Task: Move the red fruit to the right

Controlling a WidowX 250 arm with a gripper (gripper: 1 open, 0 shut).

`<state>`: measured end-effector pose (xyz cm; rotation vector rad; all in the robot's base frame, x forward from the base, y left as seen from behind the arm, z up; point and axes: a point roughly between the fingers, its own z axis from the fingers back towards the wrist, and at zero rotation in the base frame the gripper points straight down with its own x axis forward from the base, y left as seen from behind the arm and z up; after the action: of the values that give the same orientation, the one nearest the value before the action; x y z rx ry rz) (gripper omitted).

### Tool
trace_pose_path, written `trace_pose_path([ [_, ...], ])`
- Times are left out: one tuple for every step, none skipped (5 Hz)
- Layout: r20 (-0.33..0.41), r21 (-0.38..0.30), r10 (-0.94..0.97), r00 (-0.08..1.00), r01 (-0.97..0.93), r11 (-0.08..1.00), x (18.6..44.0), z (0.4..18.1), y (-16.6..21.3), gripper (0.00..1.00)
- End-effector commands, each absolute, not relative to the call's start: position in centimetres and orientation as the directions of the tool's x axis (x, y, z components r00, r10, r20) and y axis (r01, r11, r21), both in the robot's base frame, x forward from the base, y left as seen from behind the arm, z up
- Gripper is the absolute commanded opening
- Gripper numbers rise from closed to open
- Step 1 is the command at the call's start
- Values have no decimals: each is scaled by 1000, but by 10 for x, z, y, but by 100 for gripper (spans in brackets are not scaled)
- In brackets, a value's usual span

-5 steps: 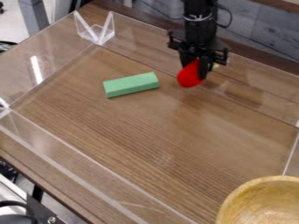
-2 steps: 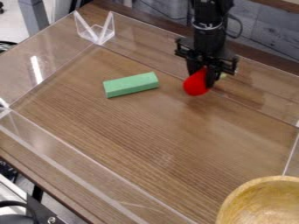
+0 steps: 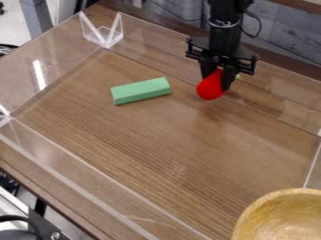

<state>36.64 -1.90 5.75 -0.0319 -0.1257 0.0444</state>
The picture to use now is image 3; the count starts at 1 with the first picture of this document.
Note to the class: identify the red plush strawberry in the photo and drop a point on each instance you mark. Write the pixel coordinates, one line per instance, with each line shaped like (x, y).
(214, 85)

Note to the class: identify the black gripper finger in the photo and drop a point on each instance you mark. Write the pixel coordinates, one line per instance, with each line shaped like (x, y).
(208, 67)
(229, 74)

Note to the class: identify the black metal bracket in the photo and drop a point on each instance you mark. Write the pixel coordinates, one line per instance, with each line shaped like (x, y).
(50, 232)

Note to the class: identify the grey post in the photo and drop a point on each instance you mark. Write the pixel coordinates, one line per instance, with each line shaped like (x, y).
(38, 17)

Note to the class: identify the wooden bowl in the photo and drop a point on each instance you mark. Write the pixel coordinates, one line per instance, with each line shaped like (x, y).
(284, 215)

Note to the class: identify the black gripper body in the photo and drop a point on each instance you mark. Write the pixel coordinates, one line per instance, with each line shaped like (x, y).
(221, 46)

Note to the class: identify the clear acrylic tray enclosure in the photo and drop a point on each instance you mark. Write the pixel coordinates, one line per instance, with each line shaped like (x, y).
(141, 151)

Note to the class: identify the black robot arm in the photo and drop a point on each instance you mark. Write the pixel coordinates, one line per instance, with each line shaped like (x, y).
(226, 14)

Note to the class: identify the green foam block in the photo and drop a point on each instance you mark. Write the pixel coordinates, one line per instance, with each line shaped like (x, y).
(139, 90)

